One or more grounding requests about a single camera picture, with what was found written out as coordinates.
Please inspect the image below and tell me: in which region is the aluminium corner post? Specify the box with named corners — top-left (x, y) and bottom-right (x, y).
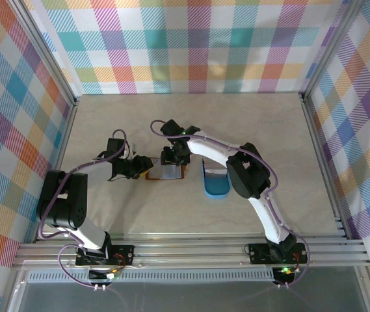
top-left (8, 0), bottom-right (82, 110)
top-left (298, 0), bottom-right (366, 101)

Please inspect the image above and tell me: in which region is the grey metal panel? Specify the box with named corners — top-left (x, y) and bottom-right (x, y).
top-left (5, 259), bottom-right (370, 312)

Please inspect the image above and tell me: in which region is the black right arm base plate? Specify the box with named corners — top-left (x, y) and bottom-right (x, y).
top-left (248, 242), bottom-right (312, 265)

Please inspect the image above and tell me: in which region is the aluminium side rail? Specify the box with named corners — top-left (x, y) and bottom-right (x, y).
top-left (34, 97), bottom-right (82, 244)
top-left (297, 92), bottom-right (351, 241)

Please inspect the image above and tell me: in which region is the stack of plastic cards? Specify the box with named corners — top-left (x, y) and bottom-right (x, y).
top-left (204, 159), bottom-right (228, 176)

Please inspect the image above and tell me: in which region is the slotted grey cable duct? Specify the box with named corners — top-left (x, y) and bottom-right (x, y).
top-left (27, 271), bottom-right (278, 283)

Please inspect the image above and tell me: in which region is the blue plastic tray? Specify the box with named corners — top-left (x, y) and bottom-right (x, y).
top-left (201, 157), bottom-right (231, 200)

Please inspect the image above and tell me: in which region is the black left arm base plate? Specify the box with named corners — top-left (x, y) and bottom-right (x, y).
top-left (75, 244), bottom-right (136, 267)

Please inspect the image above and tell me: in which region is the small circuit board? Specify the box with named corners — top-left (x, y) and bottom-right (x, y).
top-left (274, 265), bottom-right (299, 283)
top-left (88, 266), bottom-right (123, 282)

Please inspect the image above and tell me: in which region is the brown leather card holder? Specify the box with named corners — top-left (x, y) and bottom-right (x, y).
top-left (145, 157), bottom-right (185, 181)

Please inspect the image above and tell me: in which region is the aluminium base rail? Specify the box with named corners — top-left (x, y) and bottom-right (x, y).
top-left (15, 232), bottom-right (370, 270)

